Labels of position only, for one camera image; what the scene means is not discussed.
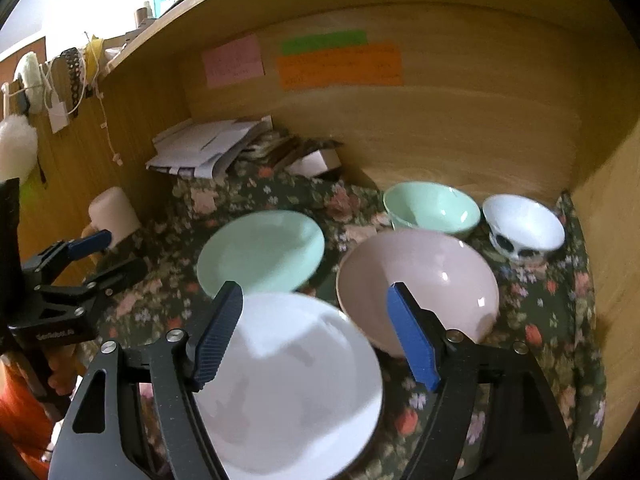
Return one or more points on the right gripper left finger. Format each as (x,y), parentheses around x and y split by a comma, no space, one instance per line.
(103,437)

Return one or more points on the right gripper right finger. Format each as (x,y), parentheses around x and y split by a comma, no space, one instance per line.
(525,434)

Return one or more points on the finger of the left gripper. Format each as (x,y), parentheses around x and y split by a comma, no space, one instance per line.
(103,286)
(90,244)

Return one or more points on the pink bowl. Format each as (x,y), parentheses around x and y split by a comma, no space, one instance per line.
(443,274)

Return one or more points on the white plate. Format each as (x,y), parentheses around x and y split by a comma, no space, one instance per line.
(298,394)

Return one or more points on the mint green plate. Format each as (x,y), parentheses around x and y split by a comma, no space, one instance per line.
(266,251)

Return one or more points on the white bowl black spots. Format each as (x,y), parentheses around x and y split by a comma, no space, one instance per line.
(522,230)

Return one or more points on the mint green bowl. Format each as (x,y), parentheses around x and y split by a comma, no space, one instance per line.
(431,206)

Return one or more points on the orange sleeve forearm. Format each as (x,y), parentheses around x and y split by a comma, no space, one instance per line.
(24,421)

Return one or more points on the left hand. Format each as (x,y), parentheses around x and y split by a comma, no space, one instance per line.
(66,366)

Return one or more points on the floral dark green cloth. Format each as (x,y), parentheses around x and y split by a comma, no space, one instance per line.
(550,307)

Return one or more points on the white fluffy earmuffs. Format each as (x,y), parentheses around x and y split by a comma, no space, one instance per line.
(19,139)

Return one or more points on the stack of white papers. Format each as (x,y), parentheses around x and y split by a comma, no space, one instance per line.
(204,150)

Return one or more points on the black lace headband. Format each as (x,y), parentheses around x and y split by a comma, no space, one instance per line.
(76,70)

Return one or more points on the small white box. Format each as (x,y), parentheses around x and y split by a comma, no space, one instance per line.
(316,163)

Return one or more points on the pink sticky note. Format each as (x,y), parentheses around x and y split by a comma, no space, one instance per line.
(239,60)

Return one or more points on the wooden shelf board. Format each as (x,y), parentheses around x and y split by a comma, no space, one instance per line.
(192,23)

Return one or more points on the orange sticky note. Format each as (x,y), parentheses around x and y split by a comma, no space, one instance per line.
(367,65)

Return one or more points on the green sticky note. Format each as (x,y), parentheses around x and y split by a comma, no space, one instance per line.
(329,40)

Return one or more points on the white charger with cable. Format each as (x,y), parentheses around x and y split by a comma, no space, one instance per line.
(56,107)

